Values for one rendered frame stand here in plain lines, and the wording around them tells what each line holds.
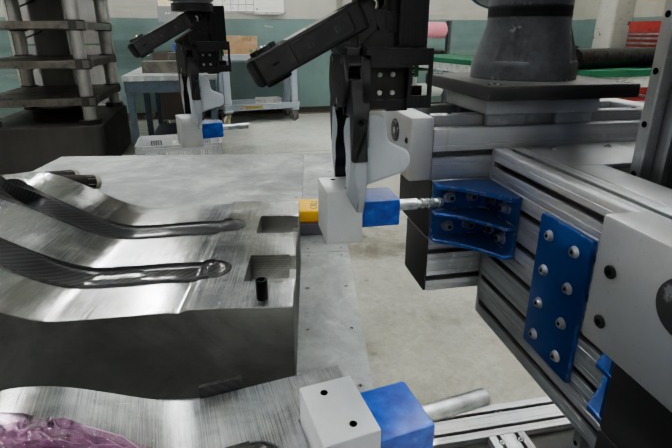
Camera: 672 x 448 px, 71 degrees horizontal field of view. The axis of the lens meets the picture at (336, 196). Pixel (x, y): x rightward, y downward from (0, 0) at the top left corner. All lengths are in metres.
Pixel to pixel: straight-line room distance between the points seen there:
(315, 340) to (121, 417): 0.22
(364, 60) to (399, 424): 0.28
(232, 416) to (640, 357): 0.26
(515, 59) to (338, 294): 0.41
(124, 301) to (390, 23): 0.34
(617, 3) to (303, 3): 3.99
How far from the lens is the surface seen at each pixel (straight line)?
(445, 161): 0.68
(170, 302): 0.43
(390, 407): 0.34
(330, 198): 0.45
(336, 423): 0.31
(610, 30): 7.19
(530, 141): 0.74
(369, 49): 0.42
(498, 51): 0.73
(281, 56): 0.42
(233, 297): 0.41
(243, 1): 6.79
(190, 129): 0.89
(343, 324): 0.53
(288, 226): 0.58
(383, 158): 0.43
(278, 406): 0.36
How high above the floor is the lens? 1.10
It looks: 19 degrees down
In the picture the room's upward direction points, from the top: straight up
